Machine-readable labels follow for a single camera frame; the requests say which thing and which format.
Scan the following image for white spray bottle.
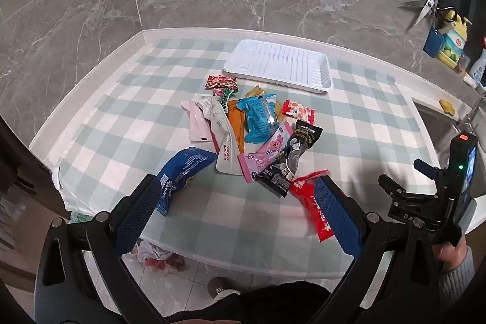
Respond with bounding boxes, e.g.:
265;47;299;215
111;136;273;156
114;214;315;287
469;37;486;87

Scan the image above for person's right forearm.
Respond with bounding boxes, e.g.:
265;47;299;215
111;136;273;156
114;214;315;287
438;246;476;311

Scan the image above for steel faucet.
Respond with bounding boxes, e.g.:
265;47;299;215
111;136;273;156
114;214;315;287
457;92;486;135

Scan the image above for orange snack packet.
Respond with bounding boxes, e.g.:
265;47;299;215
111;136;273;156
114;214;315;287
227;101;245;154

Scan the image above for blue sponge pack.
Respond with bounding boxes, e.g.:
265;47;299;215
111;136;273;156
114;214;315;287
423;28;445;57

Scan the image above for green candy packet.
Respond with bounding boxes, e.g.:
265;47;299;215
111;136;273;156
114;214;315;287
214;87;238;112

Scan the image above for pink cartoon snack packet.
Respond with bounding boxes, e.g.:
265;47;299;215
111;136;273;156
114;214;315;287
237;121;296;183

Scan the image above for person's right hand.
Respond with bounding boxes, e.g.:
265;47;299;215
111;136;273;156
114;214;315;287
433;240;467;271

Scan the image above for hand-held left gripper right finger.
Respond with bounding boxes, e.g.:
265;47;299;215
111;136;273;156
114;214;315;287
304;177;443;324

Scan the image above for long pale pink packet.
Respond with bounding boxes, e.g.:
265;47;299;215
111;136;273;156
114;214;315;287
180;100;219;154

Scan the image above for yellow dish soap bottle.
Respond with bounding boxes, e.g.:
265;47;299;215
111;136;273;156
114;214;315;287
436;11;471;67

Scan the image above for yellow sponge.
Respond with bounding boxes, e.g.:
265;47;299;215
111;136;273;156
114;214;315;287
439;99;458;116

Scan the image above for light blue snack packet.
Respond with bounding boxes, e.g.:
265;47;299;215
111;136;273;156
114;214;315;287
236;93;286;143

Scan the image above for white plastic tray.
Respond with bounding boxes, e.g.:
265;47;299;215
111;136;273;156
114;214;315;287
222;39;334;94

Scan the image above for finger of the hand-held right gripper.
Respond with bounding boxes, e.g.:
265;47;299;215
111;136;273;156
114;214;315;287
413;158;443;178
378;174;437;204

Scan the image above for gold foil packet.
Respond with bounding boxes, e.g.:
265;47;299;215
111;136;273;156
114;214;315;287
245;85;283;120

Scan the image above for small red patterned packet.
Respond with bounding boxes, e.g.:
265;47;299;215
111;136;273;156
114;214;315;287
206;75;239;91

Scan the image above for black snack packet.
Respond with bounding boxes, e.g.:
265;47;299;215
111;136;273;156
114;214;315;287
255;120;323;197

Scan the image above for dark blue snack packet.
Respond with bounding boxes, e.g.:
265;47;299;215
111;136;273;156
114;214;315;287
155;147;218;216

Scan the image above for person's brown slipper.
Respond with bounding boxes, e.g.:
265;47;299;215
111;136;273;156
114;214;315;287
207;276;241;305

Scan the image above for plain red snack packet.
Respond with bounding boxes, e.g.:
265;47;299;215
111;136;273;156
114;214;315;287
289;169;335;243

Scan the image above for steel sink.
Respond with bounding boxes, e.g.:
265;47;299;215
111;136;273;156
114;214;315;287
414;102;486;173

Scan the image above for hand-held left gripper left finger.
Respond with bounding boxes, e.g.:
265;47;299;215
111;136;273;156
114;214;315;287
34;174;168;324

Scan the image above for crumpled white red cloth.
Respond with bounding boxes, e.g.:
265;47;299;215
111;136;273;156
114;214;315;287
131;238;187;273

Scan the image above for large white snack packet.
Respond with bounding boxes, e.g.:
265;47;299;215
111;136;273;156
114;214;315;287
197;96;244;176

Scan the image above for red white peach packet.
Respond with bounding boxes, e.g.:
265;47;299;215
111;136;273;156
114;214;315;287
282;99;317;125

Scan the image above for person's dark trouser leg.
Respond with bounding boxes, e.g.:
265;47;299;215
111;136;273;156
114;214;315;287
167;280;335;324

